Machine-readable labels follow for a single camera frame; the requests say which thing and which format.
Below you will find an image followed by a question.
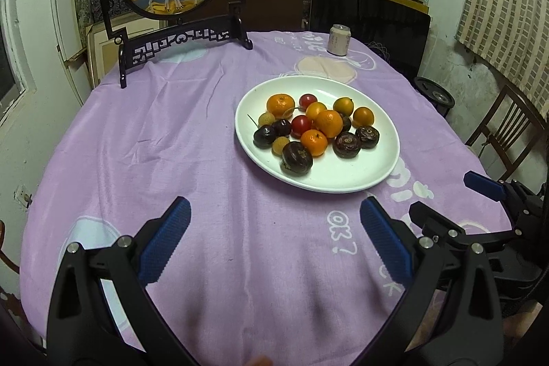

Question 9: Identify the dark brown wooden furniture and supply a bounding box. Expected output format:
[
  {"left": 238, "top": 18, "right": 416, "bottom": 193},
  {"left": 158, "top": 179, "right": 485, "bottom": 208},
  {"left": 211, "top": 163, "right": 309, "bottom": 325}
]
[{"left": 249, "top": 0, "right": 314, "bottom": 30}]

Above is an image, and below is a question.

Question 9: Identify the white oval plate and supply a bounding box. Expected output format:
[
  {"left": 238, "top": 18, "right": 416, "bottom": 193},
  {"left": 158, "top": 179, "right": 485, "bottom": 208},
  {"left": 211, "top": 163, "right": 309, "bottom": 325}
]
[{"left": 235, "top": 75, "right": 401, "bottom": 193}]

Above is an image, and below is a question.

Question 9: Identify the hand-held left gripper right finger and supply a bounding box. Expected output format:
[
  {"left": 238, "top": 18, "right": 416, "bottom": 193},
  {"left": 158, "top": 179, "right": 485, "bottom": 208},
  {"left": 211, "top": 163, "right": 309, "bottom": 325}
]
[{"left": 359, "top": 197, "right": 504, "bottom": 366}]

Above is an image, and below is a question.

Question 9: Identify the pale drink can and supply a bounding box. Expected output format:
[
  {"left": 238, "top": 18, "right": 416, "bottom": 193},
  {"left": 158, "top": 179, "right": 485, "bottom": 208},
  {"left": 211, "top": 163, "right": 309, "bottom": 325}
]
[{"left": 327, "top": 24, "right": 351, "bottom": 57}]

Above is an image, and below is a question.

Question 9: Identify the purple printed blanket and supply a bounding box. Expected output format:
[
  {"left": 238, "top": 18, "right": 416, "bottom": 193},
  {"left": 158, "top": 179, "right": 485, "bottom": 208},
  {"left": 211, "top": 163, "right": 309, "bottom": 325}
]
[{"left": 19, "top": 29, "right": 515, "bottom": 366}]

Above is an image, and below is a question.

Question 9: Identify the white door panel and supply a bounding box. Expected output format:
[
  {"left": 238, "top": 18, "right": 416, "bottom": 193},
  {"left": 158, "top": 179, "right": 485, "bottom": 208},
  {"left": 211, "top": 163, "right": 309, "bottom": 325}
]
[{"left": 50, "top": 0, "right": 93, "bottom": 105}]

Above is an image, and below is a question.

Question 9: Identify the leaning picture frame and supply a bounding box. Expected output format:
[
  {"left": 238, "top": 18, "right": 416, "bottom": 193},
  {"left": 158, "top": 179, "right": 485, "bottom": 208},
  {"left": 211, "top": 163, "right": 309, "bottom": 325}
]
[{"left": 83, "top": 12, "right": 149, "bottom": 90}]

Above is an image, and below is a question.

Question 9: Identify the dark cherry with stem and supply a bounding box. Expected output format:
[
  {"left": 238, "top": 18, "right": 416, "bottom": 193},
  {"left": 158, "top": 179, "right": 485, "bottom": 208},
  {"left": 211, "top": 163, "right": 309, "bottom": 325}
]
[{"left": 247, "top": 114, "right": 277, "bottom": 149}]

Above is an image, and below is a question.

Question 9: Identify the small mandarin orange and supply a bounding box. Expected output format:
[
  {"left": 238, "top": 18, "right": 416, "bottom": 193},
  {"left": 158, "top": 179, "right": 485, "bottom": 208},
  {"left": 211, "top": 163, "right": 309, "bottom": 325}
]
[{"left": 266, "top": 93, "right": 296, "bottom": 119}]

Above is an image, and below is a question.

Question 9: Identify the checkered beige curtain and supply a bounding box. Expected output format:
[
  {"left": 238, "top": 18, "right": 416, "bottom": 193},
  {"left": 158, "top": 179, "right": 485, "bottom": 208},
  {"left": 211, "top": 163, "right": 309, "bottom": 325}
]
[{"left": 455, "top": 0, "right": 549, "bottom": 109}]

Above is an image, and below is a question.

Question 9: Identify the wall socket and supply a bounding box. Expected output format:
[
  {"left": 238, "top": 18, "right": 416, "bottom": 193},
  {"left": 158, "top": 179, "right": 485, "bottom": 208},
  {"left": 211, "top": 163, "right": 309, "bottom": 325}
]
[{"left": 14, "top": 185, "right": 33, "bottom": 212}]

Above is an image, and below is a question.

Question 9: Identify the white framed window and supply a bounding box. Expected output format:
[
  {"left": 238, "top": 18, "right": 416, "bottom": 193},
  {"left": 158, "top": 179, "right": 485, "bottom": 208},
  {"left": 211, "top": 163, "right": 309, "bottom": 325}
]
[{"left": 0, "top": 36, "right": 26, "bottom": 122}]

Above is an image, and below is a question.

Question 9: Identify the black glossy board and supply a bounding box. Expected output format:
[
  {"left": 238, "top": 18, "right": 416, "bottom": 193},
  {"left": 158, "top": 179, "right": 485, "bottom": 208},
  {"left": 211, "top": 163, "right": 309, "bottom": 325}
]
[{"left": 309, "top": 0, "right": 431, "bottom": 79}]

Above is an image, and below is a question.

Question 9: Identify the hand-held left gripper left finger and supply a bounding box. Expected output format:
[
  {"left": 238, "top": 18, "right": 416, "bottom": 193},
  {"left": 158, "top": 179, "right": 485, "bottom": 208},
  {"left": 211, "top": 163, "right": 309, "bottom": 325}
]
[{"left": 45, "top": 197, "right": 192, "bottom": 366}]

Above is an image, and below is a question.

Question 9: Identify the brown wooden chair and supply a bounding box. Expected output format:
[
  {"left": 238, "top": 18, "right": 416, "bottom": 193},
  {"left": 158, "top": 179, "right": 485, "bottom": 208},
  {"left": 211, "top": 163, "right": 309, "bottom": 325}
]
[{"left": 465, "top": 84, "right": 545, "bottom": 182}]

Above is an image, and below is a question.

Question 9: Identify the black round stool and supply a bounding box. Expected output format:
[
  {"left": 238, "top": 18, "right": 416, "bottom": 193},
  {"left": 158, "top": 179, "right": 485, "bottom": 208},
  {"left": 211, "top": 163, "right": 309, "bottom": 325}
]
[{"left": 414, "top": 76, "right": 455, "bottom": 118}]

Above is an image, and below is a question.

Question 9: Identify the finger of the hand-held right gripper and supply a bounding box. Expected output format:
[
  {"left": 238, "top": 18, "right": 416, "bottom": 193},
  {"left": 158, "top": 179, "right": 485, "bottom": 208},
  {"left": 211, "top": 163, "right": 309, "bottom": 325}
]
[
  {"left": 409, "top": 203, "right": 513, "bottom": 250},
  {"left": 464, "top": 172, "right": 509, "bottom": 202}
]

